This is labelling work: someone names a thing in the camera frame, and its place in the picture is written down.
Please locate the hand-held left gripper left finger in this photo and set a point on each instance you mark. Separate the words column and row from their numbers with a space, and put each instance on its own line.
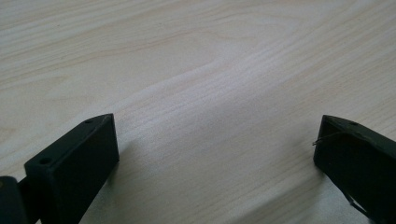
column 74, row 168

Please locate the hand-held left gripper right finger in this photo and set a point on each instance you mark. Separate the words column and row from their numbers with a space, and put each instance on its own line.
column 358, row 161

